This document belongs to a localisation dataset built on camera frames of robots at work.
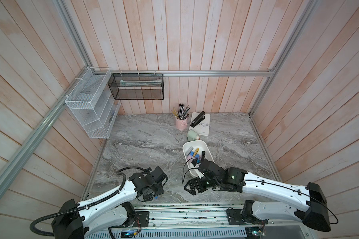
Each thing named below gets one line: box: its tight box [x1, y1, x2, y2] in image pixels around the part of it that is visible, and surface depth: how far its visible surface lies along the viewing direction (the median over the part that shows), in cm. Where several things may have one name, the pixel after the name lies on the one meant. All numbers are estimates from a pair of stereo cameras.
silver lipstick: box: [184, 146, 194, 156], surface depth 100 cm
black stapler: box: [189, 111, 206, 128], surface depth 113 cm
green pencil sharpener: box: [186, 129, 198, 141], surface depth 102 cm
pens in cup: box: [171, 103, 191, 120], surface depth 109 cm
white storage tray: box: [182, 140, 215, 178], surface depth 98 cm
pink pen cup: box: [175, 117, 188, 131], surface depth 106 cm
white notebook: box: [188, 111, 211, 137], surface depth 113 cm
